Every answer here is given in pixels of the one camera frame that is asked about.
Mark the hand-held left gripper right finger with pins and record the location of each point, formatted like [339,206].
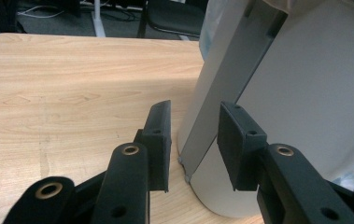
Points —
[243,149]

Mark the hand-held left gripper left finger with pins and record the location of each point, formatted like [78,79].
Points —
[157,146]

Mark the black folding chair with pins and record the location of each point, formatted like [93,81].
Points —
[173,15]

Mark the white metal stand frame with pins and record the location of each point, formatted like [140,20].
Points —
[98,18]

